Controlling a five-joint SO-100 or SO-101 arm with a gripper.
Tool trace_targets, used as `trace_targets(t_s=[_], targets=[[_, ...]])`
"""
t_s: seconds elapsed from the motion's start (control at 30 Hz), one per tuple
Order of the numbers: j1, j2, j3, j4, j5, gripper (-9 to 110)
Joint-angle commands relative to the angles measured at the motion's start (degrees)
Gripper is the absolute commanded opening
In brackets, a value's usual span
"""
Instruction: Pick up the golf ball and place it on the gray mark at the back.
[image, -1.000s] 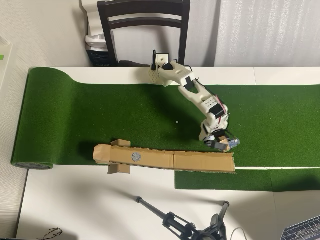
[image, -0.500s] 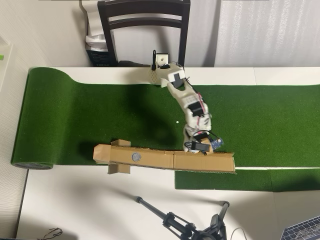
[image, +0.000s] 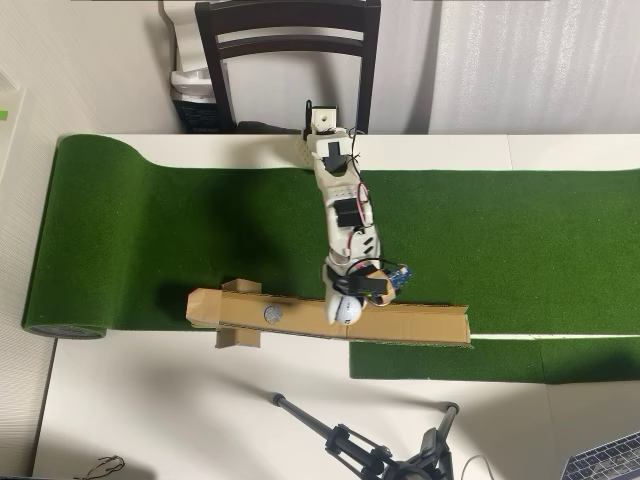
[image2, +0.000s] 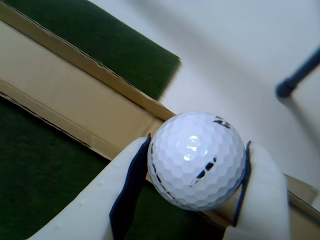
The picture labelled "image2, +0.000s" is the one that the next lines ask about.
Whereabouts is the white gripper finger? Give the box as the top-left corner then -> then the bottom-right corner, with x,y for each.
27,133 -> 152,240
223,140 -> 291,240

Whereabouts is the white golf ball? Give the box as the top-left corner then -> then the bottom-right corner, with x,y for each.
146,111 -> 247,211

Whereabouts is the large green putting mat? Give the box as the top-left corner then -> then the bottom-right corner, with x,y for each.
0,97 -> 226,240

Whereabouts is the small green turf mat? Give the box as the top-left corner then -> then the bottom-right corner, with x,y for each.
4,0 -> 183,101

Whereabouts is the cardboard box wall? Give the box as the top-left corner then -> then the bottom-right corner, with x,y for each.
0,0 -> 320,232

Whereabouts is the black camera tripod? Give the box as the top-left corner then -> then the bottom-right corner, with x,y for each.
274,44 -> 320,100

